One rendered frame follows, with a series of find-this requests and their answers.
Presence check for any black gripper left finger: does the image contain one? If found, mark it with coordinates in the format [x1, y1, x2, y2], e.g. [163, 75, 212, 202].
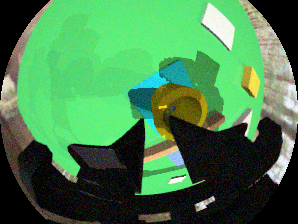
[67, 119, 145, 193]

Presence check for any brown wooden beam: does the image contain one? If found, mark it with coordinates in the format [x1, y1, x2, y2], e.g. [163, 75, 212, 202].
[144, 112, 225, 163]

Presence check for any yellow rectangular block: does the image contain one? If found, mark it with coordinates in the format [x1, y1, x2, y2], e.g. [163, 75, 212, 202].
[241, 65, 261, 99]

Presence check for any yellow cup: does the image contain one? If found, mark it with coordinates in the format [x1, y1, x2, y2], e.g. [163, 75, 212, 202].
[152, 83, 208, 140]

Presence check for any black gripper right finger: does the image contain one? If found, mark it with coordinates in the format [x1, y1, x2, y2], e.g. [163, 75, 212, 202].
[168, 116, 247, 184]

